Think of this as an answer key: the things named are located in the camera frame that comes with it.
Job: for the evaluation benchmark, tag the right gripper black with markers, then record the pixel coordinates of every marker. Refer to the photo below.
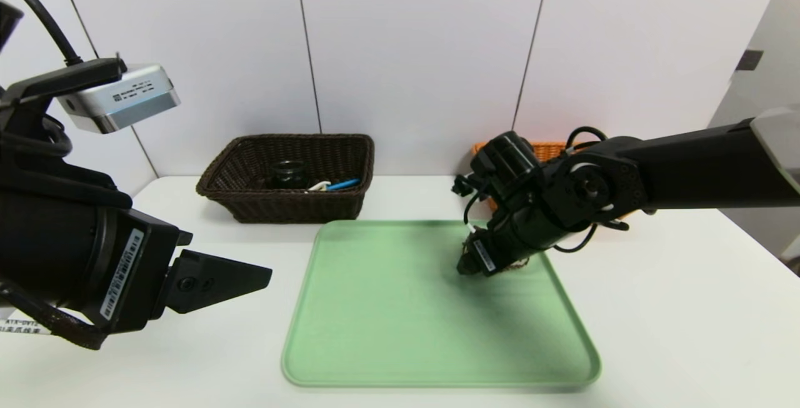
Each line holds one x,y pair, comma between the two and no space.
482,257

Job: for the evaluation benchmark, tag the light green plastic tray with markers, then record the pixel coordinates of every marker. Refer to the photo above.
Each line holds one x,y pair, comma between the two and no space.
387,320

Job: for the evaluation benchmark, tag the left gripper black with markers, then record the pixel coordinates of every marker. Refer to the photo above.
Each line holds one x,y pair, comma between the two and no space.
134,270

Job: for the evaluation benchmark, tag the chocolate blueberry cake slice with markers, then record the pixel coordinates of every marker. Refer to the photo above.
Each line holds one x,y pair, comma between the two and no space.
519,264

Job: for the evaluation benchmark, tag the glass cup with black holder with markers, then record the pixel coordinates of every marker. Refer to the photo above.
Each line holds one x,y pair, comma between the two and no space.
287,174

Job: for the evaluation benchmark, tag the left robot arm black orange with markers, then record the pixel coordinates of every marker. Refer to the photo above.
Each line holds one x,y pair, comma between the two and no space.
44,233

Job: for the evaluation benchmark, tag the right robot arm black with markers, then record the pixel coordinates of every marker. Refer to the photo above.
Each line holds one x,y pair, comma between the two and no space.
687,170

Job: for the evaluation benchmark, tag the dark brown wicker basket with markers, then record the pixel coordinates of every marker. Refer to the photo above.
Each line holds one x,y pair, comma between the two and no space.
250,164

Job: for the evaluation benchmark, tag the dark wall plate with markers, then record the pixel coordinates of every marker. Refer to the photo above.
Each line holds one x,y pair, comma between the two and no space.
749,59

